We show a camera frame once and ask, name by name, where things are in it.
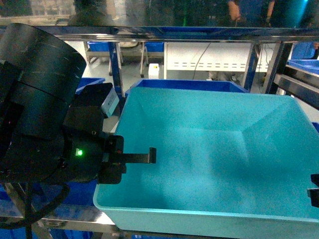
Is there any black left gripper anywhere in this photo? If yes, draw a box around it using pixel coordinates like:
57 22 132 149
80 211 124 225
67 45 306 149
58 83 157 182

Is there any blue bin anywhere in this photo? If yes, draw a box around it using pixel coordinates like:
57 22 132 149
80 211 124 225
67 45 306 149
125 79 248 97
75 77 105 95
288 59 319 75

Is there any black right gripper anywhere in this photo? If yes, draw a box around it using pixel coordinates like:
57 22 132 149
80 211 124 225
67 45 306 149
307 174 319 207

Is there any turquoise plastic bin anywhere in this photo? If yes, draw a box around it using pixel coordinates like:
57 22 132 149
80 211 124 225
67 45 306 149
93 87 319 239

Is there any blue bin rear centre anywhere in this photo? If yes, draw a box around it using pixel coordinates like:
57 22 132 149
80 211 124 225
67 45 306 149
125 79 248 97

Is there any white perforated table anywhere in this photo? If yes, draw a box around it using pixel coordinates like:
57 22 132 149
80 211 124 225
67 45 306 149
163 42 275 79

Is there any blue bin right side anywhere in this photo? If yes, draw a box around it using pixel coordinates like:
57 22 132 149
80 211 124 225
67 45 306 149
288 59 319 75

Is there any blue bin left rear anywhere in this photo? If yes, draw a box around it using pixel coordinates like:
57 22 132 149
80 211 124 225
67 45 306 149
75 77 105 95

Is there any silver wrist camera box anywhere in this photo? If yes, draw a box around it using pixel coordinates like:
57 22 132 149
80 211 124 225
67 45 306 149
101 88 120 118

